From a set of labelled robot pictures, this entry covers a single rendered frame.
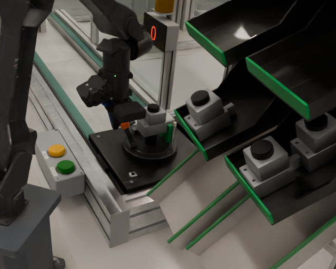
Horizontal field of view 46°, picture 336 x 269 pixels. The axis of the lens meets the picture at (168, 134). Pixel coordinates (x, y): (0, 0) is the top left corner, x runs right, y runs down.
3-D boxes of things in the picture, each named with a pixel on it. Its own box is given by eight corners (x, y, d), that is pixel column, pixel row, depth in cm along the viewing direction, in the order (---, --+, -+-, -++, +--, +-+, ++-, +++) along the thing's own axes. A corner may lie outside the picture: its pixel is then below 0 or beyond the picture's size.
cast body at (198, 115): (200, 143, 65) (188, 111, 61) (188, 129, 69) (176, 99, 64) (242, 118, 66) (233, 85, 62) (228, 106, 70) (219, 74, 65)
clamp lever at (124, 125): (130, 147, 96) (120, 125, 91) (126, 143, 98) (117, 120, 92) (142, 140, 97) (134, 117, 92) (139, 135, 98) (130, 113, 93)
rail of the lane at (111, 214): (110, 248, 87) (111, 212, 81) (16, 80, 149) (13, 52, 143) (132, 240, 89) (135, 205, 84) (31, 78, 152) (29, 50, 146)
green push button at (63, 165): (60, 178, 91) (60, 171, 90) (55, 168, 94) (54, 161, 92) (77, 174, 93) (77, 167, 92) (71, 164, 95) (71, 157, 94)
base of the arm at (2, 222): (-28, 216, 64) (-35, 189, 61) (-4, 191, 70) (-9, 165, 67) (10, 228, 63) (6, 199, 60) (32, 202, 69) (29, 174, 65)
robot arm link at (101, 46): (114, 45, 75) (140, 32, 82) (90, 38, 77) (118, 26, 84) (114, 78, 79) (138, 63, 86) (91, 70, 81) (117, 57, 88)
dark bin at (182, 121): (207, 161, 62) (194, 128, 57) (177, 119, 72) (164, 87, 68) (358, 83, 64) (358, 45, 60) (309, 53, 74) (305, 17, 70)
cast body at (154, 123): (144, 137, 95) (145, 112, 91) (135, 128, 98) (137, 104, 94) (173, 131, 99) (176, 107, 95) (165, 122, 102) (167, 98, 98)
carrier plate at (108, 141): (126, 196, 88) (127, 189, 87) (88, 140, 105) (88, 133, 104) (213, 170, 99) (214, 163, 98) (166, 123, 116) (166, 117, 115)
